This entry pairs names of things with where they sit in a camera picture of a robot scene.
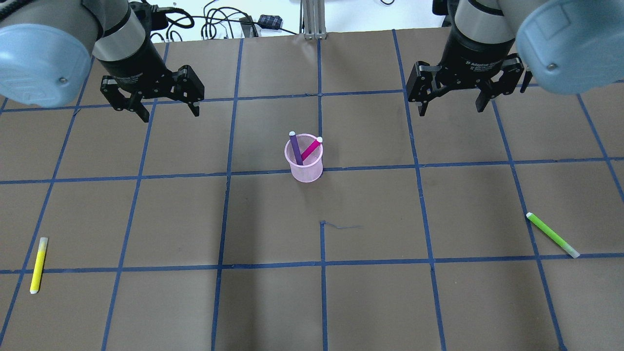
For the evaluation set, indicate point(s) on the green highlighter pen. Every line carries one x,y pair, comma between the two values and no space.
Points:
565,246

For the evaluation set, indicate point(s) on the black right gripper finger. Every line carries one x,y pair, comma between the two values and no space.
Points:
488,90
424,96

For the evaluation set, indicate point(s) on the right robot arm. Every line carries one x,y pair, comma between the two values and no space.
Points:
567,46

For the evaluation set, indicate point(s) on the aluminium frame post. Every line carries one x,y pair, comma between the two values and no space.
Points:
312,19

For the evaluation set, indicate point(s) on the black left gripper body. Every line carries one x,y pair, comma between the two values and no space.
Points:
138,64

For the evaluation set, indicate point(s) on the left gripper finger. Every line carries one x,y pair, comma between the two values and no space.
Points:
193,102
135,106

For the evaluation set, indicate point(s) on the pink highlighter pen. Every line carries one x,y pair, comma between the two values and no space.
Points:
311,148

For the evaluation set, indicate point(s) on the pink mesh cup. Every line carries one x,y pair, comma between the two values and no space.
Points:
312,168

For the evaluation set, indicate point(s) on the purple highlighter pen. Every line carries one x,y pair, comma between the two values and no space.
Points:
295,148

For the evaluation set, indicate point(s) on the yellow highlighter pen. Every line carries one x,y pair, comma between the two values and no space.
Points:
39,266

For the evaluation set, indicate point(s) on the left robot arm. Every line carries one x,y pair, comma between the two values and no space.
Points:
46,48

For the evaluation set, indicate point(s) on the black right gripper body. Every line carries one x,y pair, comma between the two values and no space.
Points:
477,53

